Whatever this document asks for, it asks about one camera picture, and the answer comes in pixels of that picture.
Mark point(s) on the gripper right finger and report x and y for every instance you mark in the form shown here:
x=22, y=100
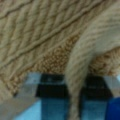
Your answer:
x=114, y=86

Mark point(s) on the tan terry cloth towel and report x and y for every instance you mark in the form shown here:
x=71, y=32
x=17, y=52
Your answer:
x=69, y=37

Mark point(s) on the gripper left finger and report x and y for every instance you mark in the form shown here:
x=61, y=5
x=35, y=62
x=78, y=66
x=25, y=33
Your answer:
x=29, y=88

